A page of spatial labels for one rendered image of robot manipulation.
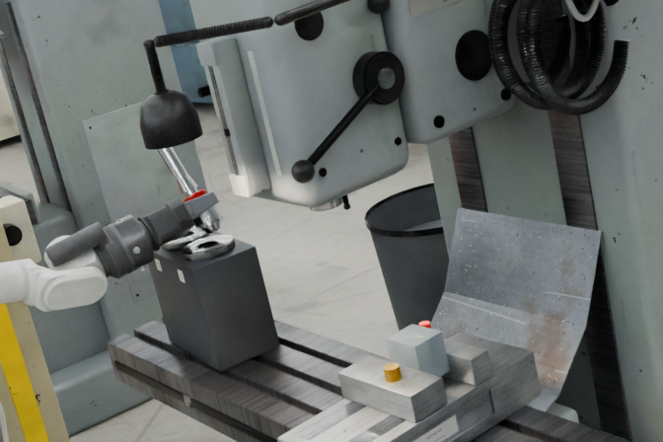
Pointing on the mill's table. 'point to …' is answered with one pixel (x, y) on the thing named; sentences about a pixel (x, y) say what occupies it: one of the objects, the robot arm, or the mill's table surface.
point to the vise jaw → (417, 380)
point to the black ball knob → (378, 2)
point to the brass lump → (392, 372)
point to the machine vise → (495, 374)
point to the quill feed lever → (374, 72)
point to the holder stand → (214, 298)
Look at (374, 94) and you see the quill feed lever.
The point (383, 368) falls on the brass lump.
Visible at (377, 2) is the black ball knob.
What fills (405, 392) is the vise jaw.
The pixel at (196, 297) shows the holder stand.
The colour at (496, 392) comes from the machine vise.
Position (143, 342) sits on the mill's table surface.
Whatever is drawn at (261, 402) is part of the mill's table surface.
